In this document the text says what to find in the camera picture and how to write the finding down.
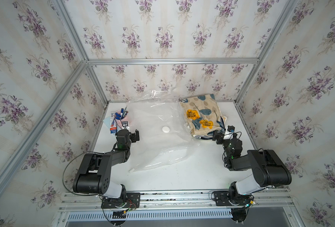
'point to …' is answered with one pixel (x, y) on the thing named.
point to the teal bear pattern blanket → (209, 136)
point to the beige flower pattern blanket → (203, 116)
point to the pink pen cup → (127, 118)
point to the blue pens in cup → (123, 113)
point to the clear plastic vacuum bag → (165, 135)
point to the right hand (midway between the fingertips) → (224, 129)
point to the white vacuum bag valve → (165, 129)
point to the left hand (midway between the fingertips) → (129, 131)
